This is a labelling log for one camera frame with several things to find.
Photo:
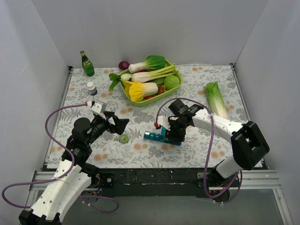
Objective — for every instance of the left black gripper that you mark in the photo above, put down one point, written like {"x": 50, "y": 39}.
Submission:
{"x": 112, "y": 122}

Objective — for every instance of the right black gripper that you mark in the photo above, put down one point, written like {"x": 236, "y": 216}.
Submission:
{"x": 175, "y": 134}

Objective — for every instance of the teal weekly pill organizer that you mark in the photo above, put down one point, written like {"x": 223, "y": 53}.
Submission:
{"x": 159, "y": 137}

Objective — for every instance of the green bottle cap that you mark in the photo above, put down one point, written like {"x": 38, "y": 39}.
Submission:
{"x": 124, "y": 138}

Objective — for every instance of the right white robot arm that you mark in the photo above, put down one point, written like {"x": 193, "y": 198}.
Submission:
{"x": 248, "y": 144}

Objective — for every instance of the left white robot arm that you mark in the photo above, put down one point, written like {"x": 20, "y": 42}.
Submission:
{"x": 73, "y": 174}

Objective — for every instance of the white pill bottle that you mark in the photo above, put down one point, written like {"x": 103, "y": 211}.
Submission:
{"x": 91, "y": 88}

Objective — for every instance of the yellow cabbage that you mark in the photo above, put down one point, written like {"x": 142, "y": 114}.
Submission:
{"x": 137, "y": 90}

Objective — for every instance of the green plastic basket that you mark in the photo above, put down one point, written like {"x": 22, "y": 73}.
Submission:
{"x": 154, "y": 98}

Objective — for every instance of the brown mushroom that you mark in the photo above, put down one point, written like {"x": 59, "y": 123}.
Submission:
{"x": 161, "y": 89}

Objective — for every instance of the napa cabbage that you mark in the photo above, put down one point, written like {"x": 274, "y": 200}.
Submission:
{"x": 215, "y": 100}

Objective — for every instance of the round green cabbage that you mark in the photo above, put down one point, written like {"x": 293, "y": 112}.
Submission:
{"x": 171, "y": 82}

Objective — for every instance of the purple onion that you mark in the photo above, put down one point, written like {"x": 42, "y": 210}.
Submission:
{"x": 123, "y": 65}

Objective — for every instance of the green glass bottle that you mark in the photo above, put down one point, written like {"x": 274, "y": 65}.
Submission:
{"x": 87, "y": 65}

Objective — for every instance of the floral table mat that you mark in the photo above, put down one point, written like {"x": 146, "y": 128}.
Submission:
{"x": 109, "y": 152}

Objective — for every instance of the celery stalk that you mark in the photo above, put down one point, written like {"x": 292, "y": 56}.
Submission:
{"x": 141, "y": 77}

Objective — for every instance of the bok choy top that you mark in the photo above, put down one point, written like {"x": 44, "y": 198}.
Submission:
{"x": 152, "y": 62}

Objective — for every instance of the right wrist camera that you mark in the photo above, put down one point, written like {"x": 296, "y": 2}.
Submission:
{"x": 162, "y": 122}

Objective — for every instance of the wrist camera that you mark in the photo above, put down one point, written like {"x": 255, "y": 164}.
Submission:
{"x": 162, "y": 122}
{"x": 97, "y": 108}

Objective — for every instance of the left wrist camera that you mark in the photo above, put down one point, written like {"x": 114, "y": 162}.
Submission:
{"x": 97, "y": 108}

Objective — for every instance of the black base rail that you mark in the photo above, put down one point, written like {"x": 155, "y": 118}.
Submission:
{"x": 173, "y": 182}

